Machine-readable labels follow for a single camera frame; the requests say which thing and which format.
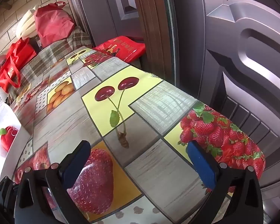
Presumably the red plush ball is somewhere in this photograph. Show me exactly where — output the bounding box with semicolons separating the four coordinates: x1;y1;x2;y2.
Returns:
0;126;19;151

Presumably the cream foam roll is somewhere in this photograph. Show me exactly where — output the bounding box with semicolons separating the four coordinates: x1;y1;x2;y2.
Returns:
16;5;41;40

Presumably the fruit print tablecloth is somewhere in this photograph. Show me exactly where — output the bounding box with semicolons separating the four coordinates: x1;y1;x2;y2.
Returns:
9;47;265;224

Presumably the brown panelled door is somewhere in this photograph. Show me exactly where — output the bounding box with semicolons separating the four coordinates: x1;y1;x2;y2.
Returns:
63;0;280;224

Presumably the flat red printed bag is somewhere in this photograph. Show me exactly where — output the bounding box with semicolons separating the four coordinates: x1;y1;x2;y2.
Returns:
93;36;146;62

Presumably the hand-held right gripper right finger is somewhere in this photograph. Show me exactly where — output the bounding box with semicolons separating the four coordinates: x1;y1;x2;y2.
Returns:
187;141;264;224

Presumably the white shallow box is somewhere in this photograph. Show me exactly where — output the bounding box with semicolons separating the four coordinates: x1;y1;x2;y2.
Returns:
0;103;31;182

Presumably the white helmet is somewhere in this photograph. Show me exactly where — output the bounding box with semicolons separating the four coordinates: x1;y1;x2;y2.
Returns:
0;87;9;105

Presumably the dull red fabric bag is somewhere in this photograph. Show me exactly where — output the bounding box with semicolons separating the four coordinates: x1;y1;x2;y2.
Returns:
34;1;75;48

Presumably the brown plaid cloth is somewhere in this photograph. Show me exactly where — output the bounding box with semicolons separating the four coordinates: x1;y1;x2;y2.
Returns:
8;27;92;98

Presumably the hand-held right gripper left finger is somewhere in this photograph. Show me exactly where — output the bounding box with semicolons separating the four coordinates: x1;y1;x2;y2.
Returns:
15;140;91;224

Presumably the bright red tote bag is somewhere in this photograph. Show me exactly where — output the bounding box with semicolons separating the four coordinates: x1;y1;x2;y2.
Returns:
0;37;38;93

